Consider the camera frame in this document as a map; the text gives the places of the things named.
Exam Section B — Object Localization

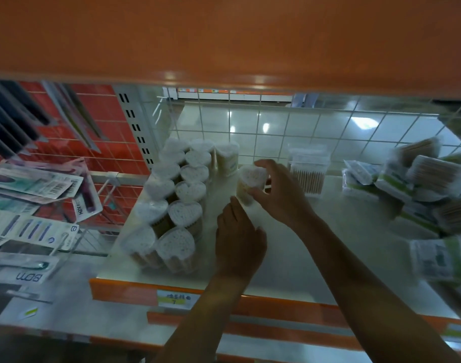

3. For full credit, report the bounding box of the person's left hand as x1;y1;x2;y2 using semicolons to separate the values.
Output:
215;195;269;281

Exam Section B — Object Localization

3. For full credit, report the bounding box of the person's right hand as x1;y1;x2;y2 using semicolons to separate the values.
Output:
249;159;317;232

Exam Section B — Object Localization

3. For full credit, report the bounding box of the white shelf orange rail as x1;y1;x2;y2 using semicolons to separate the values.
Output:
88;171;461;334

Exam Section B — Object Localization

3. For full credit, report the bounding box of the pile of cotton swab packs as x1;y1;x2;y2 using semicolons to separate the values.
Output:
342;136;461;288

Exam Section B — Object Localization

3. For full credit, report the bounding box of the white shelf board orange rim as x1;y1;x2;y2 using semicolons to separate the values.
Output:
147;312;461;353
0;0;461;99
215;332;376;363

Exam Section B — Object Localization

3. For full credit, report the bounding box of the person's right forearm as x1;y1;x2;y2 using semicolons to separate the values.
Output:
294;215;461;363

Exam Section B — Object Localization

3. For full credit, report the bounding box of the person's left forearm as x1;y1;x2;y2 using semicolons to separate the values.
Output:
151;274;254;363

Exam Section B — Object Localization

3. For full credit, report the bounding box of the distant white orange shelf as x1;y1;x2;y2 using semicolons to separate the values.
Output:
176;86;296;103

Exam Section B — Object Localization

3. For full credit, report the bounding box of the price label green arrow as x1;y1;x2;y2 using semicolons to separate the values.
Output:
156;290;202;311

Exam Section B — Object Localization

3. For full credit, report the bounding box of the pile of toothbrush packs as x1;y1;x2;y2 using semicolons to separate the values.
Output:
0;158;104;287

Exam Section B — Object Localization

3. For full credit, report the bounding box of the white wire basket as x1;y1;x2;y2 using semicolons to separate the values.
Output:
75;171;141;258

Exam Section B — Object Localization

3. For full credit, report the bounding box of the white slotted shelf post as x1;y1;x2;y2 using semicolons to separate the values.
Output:
113;85;160;171

